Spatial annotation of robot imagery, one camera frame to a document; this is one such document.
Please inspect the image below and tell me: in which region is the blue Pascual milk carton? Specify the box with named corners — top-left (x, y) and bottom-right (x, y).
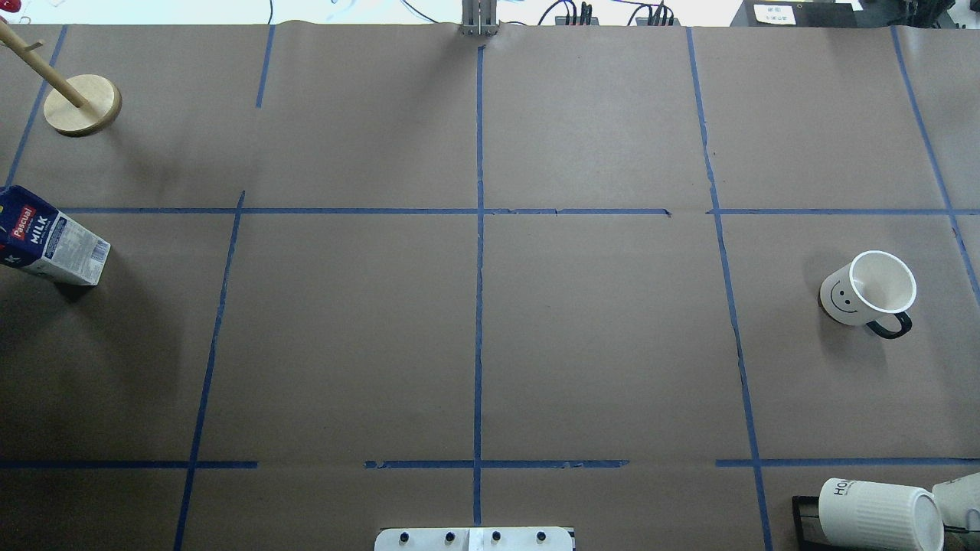
top-left (1, 185), bottom-right (111, 286)

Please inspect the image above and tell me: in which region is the white ribbed HOME mug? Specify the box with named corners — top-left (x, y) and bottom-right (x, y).
top-left (818, 478), bottom-right (945, 550)

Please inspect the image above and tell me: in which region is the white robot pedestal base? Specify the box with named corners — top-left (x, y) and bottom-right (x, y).
top-left (374, 526), bottom-right (577, 550)

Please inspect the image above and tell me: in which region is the grey aluminium frame post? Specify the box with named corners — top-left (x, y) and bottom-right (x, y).
top-left (461, 0), bottom-right (500, 36)

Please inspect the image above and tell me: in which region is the white smiley mug black handle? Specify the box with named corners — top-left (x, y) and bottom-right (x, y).
top-left (818, 250), bottom-right (917, 341)

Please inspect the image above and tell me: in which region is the wooden mug tree stand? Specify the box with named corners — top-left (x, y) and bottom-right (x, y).
top-left (1, 20), bottom-right (122, 137)

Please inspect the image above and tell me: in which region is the black wire mug rack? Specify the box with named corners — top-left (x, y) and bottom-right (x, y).
top-left (792, 496), bottom-right (832, 550)

